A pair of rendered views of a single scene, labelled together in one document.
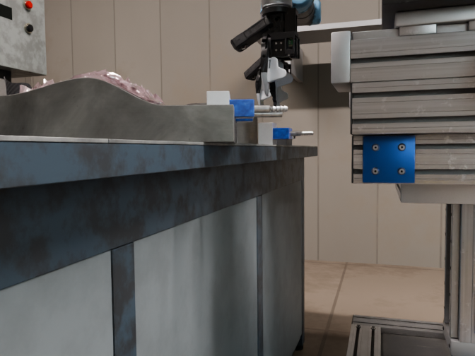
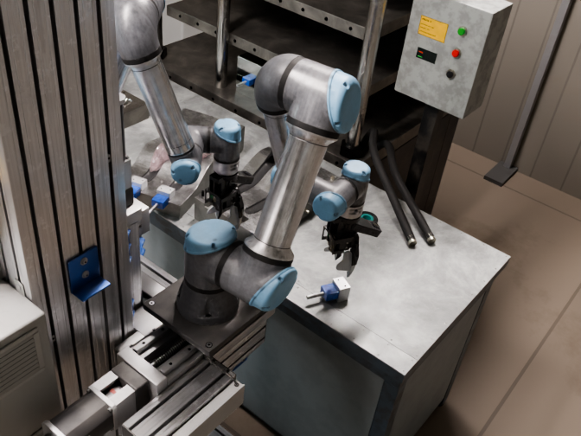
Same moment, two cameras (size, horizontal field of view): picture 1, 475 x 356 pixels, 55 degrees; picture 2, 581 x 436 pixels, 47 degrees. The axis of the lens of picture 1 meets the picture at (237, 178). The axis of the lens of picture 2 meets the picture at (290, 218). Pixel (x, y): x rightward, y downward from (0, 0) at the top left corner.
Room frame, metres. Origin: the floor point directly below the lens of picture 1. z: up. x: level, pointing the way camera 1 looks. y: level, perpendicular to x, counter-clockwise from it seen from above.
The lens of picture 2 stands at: (1.80, -1.58, 2.22)
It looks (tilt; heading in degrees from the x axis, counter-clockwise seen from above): 38 degrees down; 107
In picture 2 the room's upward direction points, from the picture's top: 7 degrees clockwise
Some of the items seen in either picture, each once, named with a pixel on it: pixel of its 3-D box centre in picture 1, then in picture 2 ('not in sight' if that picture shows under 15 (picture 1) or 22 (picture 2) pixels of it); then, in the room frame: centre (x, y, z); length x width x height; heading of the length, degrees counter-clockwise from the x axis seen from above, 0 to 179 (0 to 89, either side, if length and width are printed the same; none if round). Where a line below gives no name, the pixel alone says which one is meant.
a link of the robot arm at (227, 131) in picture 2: not in sight; (226, 140); (1.14, -0.10, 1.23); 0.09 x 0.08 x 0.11; 22
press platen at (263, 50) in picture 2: not in sight; (307, 28); (0.90, 1.29, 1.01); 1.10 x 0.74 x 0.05; 162
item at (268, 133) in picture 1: (286, 133); not in sight; (1.14, -0.12, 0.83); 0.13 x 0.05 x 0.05; 72
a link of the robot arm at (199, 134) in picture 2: not in sight; (190, 142); (1.06, -0.15, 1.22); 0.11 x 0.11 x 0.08; 22
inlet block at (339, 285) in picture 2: not in sight; (326, 292); (1.51, -0.14, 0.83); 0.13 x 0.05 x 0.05; 45
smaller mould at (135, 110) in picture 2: not in sight; (117, 112); (0.41, 0.45, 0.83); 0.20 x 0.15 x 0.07; 72
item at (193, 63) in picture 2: not in sight; (294, 82); (0.89, 1.24, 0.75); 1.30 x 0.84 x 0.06; 162
